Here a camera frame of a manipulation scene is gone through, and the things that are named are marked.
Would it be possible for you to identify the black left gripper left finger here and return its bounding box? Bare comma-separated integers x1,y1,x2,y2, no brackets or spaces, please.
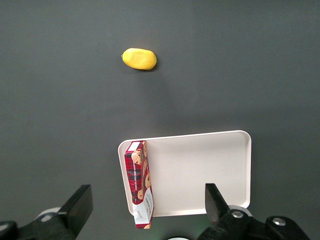
0,184,94,240

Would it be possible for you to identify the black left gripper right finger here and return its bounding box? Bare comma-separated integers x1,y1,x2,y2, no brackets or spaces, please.
196,183,311,240

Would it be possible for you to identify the red tartan cookie box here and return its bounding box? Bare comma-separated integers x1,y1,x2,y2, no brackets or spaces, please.
124,140,155,230

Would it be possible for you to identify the white rectangular plastic tray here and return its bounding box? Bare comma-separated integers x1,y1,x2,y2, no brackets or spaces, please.
117,129,253,218

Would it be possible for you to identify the yellow lemon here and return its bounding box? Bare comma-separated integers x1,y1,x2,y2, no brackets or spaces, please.
121,47,158,71

